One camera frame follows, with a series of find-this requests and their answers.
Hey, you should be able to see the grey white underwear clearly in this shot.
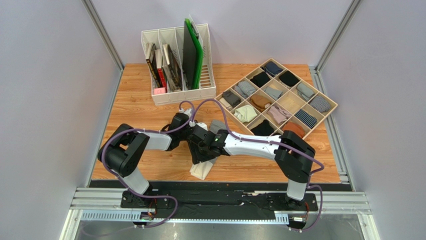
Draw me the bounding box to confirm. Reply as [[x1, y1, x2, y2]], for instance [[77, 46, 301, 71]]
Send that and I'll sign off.
[[189, 119, 226, 180]]

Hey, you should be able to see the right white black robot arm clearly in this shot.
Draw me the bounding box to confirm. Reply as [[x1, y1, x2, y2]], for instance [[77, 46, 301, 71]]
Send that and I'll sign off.
[[186, 126, 316, 209]]

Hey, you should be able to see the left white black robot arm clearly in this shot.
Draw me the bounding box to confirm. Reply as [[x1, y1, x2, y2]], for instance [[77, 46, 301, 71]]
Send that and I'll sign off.
[[97, 113, 190, 208]]

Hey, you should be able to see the dark patterned book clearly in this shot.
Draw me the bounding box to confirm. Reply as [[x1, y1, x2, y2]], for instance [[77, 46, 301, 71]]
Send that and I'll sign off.
[[162, 43, 183, 92]]

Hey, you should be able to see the red book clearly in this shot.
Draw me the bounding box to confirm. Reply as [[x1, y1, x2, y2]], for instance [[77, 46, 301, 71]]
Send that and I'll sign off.
[[155, 49, 168, 93]]

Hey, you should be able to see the pale green rolled cloth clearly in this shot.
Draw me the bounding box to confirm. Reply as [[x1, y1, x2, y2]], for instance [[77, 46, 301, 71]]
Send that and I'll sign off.
[[233, 105, 258, 123]]

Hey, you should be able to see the dark grey rolled cloth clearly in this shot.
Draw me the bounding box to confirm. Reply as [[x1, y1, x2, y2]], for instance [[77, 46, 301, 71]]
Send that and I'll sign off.
[[222, 90, 241, 108]]

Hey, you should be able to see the white file organizer rack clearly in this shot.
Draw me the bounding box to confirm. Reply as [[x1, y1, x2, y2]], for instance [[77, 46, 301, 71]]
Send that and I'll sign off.
[[141, 23, 217, 106]]

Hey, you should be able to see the black book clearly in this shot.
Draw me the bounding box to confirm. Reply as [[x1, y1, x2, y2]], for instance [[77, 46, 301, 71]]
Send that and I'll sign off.
[[145, 42, 163, 88]]

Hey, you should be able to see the black rolled cloth lower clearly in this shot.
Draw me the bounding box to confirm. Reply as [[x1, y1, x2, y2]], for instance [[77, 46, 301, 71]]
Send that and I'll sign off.
[[251, 119, 275, 136]]

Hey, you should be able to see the black rolled cloth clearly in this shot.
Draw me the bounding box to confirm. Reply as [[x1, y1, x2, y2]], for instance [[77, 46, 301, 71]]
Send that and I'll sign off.
[[250, 71, 271, 88], [278, 70, 300, 88], [251, 119, 275, 136]]

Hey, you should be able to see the green black clipboard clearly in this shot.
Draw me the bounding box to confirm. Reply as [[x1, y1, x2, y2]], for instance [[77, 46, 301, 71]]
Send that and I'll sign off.
[[182, 18, 204, 90]]

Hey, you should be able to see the striped grey rolled cloth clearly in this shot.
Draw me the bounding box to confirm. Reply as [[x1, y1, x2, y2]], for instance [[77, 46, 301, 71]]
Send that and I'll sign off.
[[234, 80, 256, 99]]

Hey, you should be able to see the brown rolled cloth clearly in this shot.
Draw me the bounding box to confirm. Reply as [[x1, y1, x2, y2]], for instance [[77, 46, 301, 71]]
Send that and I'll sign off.
[[249, 94, 272, 113]]

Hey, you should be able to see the wooden compartment organizer box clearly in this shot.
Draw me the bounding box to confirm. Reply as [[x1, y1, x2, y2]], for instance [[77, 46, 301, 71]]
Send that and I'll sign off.
[[213, 58, 338, 140]]

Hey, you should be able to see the pink rolled cloth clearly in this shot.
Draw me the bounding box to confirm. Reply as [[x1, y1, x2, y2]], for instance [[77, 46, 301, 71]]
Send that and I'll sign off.
[[266, 105, 292, 125]]

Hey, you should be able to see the black rolled cloth top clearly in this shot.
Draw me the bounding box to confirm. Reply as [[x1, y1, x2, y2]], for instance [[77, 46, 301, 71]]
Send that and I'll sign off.
[[250, 71, 271, 88]]

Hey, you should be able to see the grey folded cloth centre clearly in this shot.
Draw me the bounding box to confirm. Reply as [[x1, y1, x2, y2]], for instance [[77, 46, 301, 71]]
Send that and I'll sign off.
[[264, 86, 284, 101]]

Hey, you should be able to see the rust orange rolled cloth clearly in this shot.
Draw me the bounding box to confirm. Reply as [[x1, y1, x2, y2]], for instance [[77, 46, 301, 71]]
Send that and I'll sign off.
[[281, 121, 306, 138]]

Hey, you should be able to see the navy striped rolled cloth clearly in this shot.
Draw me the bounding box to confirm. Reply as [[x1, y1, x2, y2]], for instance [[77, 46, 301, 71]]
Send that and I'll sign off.
[[294, 109, 318, 129]]

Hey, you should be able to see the black rolled cloth right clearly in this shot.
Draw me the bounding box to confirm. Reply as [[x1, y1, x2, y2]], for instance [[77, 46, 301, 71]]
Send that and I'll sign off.
[[278, 70, 300, 88]]

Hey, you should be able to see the grey rolled cloth right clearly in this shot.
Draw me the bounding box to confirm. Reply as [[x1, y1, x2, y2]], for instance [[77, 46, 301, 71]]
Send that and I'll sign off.
[[296, 83, 316, 102]]

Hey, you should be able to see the grey striped cloth far right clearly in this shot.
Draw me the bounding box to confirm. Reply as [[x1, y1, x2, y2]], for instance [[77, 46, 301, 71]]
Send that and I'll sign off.
[[309, 95, 332, 113]]

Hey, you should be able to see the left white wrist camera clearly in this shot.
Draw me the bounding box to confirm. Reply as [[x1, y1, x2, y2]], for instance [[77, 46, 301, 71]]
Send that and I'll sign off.
[[178, 107, 194, 118]]

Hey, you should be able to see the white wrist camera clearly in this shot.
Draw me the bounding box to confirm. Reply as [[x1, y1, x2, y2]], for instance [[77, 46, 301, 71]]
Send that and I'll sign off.
[[189, 121, 209, 131], [178, 107, 194, 118]]

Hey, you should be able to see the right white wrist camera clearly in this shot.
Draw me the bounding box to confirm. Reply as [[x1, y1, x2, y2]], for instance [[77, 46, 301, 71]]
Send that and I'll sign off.
[[189, 121, 209, 131]]

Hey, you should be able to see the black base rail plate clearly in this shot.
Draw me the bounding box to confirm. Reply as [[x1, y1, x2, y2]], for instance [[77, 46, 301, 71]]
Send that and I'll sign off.
[[89, 179, 354, 222]]

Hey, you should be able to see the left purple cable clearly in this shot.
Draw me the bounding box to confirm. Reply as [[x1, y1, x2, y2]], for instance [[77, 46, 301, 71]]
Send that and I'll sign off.
[[100, 100, 197, 230]]

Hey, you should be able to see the purple cable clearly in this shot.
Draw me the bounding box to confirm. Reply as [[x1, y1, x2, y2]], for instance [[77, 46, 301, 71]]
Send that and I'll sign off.
[[191, 98, 325, 233], [100, 100, 197, 230]]

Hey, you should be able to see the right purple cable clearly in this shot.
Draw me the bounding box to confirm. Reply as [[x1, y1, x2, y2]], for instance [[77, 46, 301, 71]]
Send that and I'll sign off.
[[191, 98, 325, 233]]

